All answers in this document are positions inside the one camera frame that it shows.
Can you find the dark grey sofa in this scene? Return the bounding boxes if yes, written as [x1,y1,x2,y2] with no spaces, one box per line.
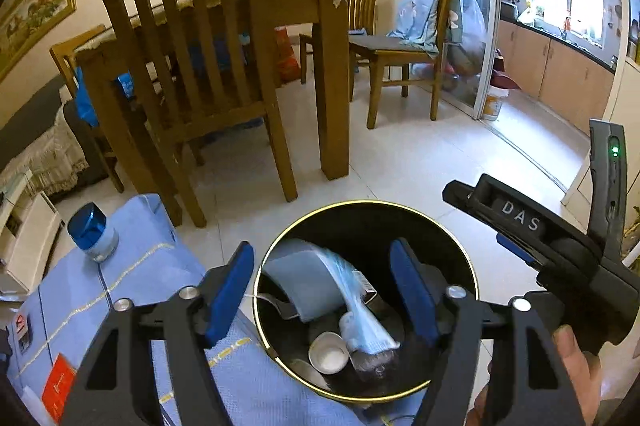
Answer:
[0,74,110,203]

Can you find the blue striped tablecloth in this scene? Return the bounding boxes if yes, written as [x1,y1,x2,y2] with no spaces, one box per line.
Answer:
[10,193,426,426]

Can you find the white printed wrapper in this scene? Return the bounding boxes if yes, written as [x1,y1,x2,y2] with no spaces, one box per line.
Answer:
[12,313,34,355]

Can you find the light blue blanket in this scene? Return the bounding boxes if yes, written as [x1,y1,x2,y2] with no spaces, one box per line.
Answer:
[387,0,453,60]

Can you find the white plastic bucket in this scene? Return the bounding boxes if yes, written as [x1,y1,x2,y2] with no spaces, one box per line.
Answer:
[481,86,510,121]

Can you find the crumpled clear plastic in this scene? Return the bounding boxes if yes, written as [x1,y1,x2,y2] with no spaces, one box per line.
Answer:
[349,350,397,378]

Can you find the wooden chair with blue blanket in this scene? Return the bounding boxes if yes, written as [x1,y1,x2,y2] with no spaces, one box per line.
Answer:
[348,0,460,130]

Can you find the orange bag under table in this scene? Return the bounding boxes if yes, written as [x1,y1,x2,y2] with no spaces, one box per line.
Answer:
[275,26,302,83]

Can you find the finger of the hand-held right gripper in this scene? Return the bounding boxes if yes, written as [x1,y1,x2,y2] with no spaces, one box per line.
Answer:
[496,233,541,270]
[442,179,501,233]

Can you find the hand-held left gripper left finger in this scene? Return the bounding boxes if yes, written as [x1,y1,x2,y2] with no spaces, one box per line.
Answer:
[60,241,256,426]

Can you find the framed horse painting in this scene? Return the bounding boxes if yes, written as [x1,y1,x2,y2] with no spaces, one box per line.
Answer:
[0,0,77,82]

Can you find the white plastic bottle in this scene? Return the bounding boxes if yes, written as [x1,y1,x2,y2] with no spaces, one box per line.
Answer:
[338,312,362,353]

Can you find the wooden kitchen cabinets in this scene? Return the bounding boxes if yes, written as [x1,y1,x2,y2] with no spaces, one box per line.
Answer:
[497,19,617,138]

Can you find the white coffee table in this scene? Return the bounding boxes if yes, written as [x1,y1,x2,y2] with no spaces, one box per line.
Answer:
[0,171,64,298]

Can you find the glass jar blue lid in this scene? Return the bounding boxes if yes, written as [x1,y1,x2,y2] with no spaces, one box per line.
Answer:
[67,202,120,263]

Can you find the person's right hand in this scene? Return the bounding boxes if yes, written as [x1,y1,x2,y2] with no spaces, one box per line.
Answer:
[552,325,603,426]

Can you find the small white cup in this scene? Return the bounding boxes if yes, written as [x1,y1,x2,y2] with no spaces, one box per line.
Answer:
[308,331,349,375]

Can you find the metal spoon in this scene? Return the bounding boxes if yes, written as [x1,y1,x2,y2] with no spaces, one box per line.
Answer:
[255,293,302,321]

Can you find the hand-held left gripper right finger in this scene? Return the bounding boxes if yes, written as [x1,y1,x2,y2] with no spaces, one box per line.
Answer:
[389,237,586,426]

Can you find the dark grey seat cushion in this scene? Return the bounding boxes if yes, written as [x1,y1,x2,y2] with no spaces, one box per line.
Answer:
[348,34,437,56]

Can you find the glass sliding door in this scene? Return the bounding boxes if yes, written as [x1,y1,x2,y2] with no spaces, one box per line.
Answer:
[405,0,502,121]

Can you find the plain wooden chair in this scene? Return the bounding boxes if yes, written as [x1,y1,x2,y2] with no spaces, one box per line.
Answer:
[299,0,384,85]

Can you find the blue white plastic wrapper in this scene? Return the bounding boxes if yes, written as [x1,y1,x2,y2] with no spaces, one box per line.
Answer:
[320,246,402,355]

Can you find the wooden chair holding blue bag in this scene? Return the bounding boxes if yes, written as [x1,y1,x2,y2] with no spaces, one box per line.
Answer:
[49,24,126,194]

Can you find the red paper packet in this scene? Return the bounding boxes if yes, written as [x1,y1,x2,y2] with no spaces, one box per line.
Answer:
[41,353,78,424]

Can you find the black trash bin gold rim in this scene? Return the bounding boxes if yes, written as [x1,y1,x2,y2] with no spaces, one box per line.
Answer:
[252,201,480,404]

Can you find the blue shopping bag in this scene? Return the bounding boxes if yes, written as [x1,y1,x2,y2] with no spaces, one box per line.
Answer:
[74,66,134,128]

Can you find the wooden dining table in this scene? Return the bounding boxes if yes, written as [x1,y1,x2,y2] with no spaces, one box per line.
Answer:
[75,0,357,227]

